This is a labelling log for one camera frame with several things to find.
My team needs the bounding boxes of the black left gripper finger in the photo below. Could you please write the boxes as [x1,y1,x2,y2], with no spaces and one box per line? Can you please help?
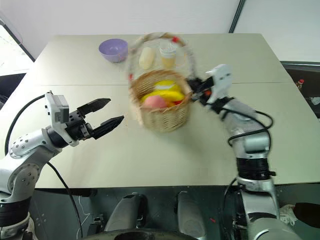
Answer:
[92,115,125,141]
[76,97,112,119]

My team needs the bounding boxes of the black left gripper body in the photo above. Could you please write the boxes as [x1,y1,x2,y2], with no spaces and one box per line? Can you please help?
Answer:
[66,110,96,142]

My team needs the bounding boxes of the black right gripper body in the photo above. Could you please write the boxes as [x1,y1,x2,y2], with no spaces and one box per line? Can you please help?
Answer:
[191,76,216,106]

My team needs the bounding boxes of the wicker basket with handle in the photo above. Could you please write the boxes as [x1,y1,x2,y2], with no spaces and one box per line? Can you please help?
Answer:
[126,31,199,134]

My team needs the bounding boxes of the yellow banana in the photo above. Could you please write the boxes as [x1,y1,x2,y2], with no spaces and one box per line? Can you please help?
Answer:
[140,79,187,107]

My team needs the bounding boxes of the yellow cup with white lid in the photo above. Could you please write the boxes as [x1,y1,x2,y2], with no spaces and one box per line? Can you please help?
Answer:
[159,46,177,69]

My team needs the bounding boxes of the pink peach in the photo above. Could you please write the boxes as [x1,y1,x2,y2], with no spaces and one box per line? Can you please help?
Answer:
[142,94,168,110]

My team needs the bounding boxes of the cream bread roll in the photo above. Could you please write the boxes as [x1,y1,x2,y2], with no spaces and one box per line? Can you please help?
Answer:
[138,46,155,71]

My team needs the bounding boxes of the purple plastic bowl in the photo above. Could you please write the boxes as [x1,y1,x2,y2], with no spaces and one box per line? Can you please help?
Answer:
[98,37,129,64]

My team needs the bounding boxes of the dark metal pole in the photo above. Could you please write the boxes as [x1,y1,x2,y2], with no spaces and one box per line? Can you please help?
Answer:
[228,0,249,34]

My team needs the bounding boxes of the grey rounded robot leg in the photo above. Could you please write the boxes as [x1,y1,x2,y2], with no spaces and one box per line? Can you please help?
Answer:
[174,190,209,240]
[103,192,149,233]

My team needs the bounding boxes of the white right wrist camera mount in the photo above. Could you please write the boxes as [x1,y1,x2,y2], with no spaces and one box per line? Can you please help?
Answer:
[205,63,233,105]

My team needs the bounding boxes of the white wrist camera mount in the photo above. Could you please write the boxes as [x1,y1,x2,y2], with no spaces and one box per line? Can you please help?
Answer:
[44,91,80,148]
[205,63,233,105]

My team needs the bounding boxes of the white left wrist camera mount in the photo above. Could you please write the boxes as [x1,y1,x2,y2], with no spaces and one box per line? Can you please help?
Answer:
[44,91,80,148]

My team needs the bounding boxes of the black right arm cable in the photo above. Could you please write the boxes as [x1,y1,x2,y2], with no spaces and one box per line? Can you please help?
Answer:
[219,99,275,148]

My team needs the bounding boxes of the black window frame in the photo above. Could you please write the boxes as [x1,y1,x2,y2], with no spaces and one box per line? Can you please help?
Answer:
[0,16,36,62]

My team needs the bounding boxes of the white rope bundle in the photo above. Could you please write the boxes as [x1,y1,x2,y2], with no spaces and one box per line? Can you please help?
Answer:
[278,204,299,226]

